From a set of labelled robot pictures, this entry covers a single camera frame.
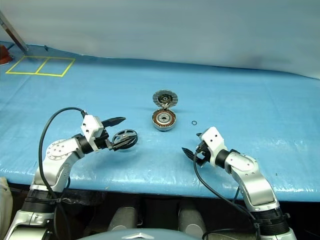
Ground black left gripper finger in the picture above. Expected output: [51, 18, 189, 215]
[109, 136, 139, 151]
[100, 116, 127, 128]

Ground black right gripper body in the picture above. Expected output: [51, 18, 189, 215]
[193, 140, 212, 168]

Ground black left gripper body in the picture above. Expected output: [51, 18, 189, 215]
[93, 130, 114, 152]

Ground motor stator with copper windings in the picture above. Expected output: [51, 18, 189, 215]
[152, 108, 178, 132]

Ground finned silver motor cover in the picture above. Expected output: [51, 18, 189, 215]
[151, 89, 180, 109]

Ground blue table cover sheet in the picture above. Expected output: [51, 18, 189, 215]
[0, 40, 320, 200]

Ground grey rounded cylinder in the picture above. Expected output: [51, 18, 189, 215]
[177, 200, 208, 235]
[107, 205, 139, 233]

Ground yellow tape double square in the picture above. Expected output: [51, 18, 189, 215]
[5, 55, 76, 78]

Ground grey robot torso with emblem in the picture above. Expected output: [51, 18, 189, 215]
[81, 225, 209, 240]

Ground white bag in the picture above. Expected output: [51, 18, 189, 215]
[0, 176, 14, 234]

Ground red object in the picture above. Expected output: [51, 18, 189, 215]
[0, 44, 13, 66]

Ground grey metal stand leg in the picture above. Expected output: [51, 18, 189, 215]
[0, 9, 30, 53]

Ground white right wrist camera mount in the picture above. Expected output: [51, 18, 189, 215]
[199, 126, 230, 167]

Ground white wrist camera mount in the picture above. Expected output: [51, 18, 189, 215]
[199, 126, 230, 167]
[80, 114, 105, 152]

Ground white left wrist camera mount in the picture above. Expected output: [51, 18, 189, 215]
[80, 114, 105, 152]

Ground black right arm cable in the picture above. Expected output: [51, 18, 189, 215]
[193, 147, 262, 240]

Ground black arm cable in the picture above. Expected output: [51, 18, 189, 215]
[193, 147, 262, 240]
[38, 107, 88, 240]

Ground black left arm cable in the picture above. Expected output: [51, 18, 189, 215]
[38, 107, 88, 240]

